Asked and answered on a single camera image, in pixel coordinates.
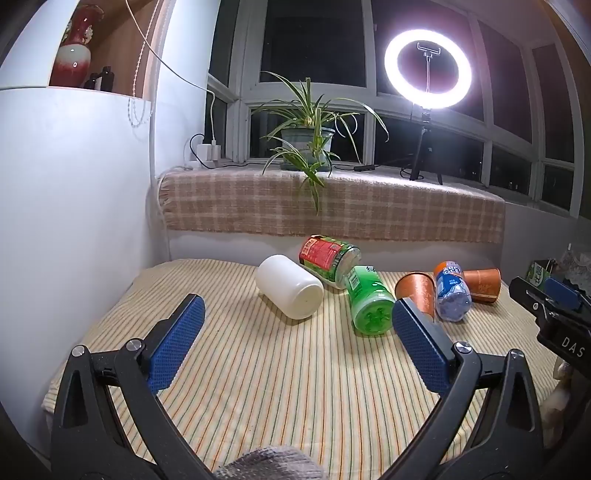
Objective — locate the green plastic bottle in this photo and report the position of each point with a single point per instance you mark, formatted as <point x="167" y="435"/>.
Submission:
<point x="369" y="300"/>

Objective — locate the grey knit cloth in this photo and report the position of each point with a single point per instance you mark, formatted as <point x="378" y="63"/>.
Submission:
<point x="272" y="464"/>

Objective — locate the plaid blanket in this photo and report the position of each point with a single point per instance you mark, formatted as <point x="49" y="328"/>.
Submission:
<point x="277" y="207"/>

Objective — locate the orange paper cup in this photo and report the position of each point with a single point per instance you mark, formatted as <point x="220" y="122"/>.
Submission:
<point x="482" y="284"/>
<point x="415" y="288"/>

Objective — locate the blue bottle with orange cap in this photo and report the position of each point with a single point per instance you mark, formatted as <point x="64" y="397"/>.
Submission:
<point x="450" y="288"/>

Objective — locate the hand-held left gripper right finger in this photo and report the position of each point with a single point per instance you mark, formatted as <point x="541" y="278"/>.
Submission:
<point x="420" y="346"/>

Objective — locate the black tripod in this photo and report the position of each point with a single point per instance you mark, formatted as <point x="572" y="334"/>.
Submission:
<point x="421" y="152"/>

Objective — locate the red white vase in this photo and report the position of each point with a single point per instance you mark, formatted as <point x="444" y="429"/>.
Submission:
<point x="71" y="60"/>

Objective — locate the green spider plant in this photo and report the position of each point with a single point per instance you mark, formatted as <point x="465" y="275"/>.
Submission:
<point x="307" y="110"/>

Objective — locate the red green label bottle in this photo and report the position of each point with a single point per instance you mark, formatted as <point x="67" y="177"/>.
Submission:
<point x="325" y="258"/>

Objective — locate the white charger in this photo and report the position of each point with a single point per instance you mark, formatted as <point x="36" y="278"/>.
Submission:
<point x="203" y="151"/>
<point x="215" y="151"/>

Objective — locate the white window frame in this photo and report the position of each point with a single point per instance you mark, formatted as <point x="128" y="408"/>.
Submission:
<point x="240" y="92"/>

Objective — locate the green box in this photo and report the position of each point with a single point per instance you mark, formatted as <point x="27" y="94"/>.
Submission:
<point x="538" y="273"/>

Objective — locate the person's right hand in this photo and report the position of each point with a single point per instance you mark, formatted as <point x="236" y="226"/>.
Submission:
<point x="561" y="390"/>

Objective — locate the white plastic jar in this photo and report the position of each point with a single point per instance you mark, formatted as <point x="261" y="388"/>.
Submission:
<point x="290" y="286"/>

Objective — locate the grey plant pot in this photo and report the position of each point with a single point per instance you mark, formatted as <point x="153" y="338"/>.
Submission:
<point x="295" y="141"/>

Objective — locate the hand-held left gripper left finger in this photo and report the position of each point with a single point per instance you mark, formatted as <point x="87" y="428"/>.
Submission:
<point x="178" y="341"/>

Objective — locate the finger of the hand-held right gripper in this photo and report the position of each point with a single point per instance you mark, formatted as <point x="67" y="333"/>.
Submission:
<point x="561" y="290"/>
<point x="531" y="295"/>

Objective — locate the striped cloth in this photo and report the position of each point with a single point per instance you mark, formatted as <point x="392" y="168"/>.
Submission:
<point x="277" y="378"/>

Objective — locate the clear plastic wrap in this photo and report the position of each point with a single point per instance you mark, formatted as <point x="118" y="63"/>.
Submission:
<point x="575" y="267"/>

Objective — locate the small dark bottle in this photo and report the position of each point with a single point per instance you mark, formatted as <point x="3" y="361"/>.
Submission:
<point x="91" y="82"/>

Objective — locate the white power strip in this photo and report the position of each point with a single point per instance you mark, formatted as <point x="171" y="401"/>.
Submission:
<point x="198" y="164"/>

